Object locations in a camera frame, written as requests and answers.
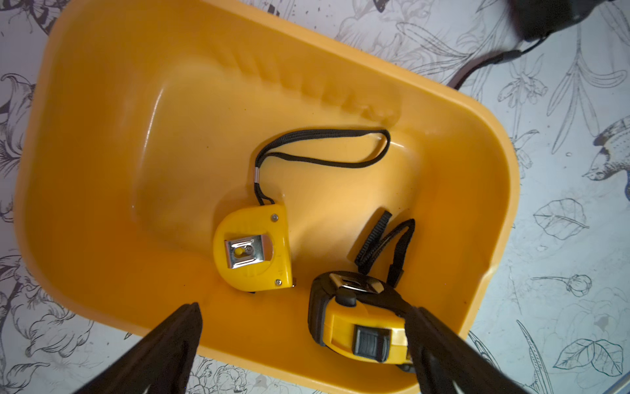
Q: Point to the yellow black tape measure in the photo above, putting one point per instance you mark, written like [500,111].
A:
[360,315]

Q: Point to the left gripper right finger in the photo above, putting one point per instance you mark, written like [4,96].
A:
[445,363]

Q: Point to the small yellow tape measure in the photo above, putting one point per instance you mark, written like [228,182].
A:
[251,248]

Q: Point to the yellow plastic storage box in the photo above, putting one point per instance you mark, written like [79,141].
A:
[209,152]

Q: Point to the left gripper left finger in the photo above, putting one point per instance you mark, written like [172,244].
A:
[159,363]

